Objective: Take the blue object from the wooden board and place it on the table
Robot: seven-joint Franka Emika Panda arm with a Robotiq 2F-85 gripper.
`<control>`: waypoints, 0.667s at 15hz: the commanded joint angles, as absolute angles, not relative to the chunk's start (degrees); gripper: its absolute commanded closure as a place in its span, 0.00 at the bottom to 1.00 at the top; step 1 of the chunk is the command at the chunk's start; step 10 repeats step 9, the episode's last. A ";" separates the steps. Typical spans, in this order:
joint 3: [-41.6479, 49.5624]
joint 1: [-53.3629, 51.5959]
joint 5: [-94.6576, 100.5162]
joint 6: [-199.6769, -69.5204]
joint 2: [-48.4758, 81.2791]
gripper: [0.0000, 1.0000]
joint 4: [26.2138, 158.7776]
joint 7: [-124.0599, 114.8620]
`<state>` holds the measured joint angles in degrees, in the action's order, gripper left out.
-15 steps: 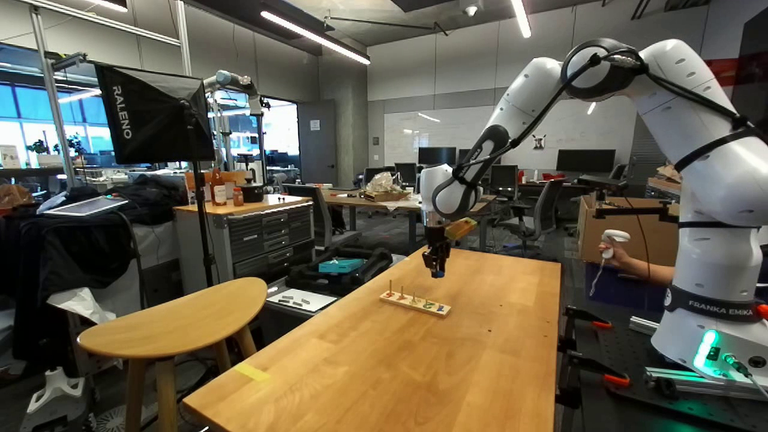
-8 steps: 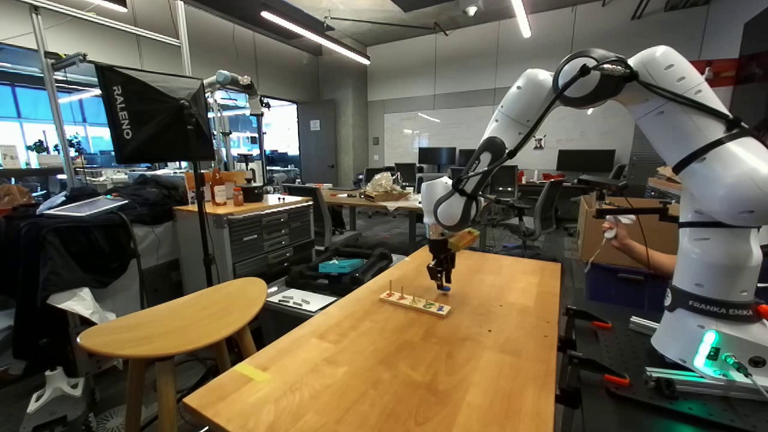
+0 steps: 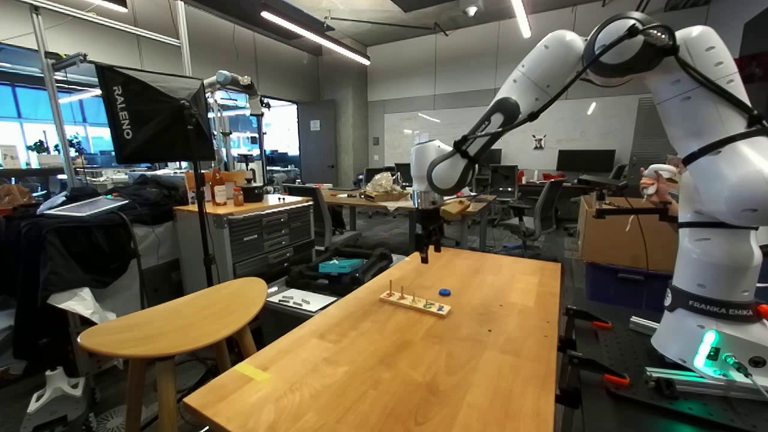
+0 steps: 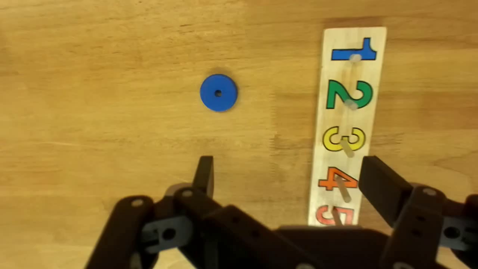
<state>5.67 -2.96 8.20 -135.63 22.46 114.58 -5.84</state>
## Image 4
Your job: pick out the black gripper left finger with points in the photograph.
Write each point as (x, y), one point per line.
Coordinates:
(218, 234)

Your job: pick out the wooden number peg board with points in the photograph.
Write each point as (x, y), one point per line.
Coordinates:
(371, 75)

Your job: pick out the blue round disc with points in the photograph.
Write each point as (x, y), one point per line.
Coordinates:
(226, 98)

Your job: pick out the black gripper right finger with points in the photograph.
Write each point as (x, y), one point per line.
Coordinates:
(423, 225)

